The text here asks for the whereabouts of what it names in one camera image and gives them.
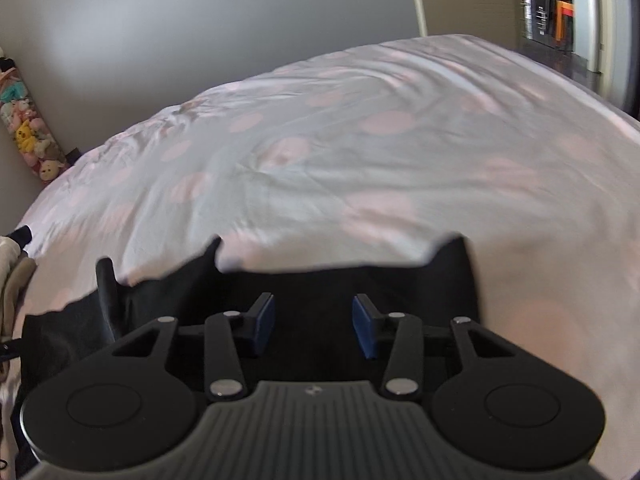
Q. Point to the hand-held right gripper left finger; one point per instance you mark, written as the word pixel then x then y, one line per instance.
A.
pixel 263 324

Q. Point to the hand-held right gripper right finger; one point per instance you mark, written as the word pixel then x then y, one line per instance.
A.
pixel 363 329

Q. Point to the black garment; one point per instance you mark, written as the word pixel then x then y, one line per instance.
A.
pixel 310 300

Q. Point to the beige clothes pile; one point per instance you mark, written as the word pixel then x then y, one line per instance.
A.
pixel 12 285

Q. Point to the bed with pink dotted blanket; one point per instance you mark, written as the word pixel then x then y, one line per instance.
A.
pixel 380 160

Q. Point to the hanging plush toy holder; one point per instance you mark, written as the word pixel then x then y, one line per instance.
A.
pixel 30 130

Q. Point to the dark cabinet with orange mark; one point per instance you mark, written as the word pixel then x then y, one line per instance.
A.
pixel 547 5

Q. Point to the white door frame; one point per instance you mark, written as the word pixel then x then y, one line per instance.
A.
pixel 602 25

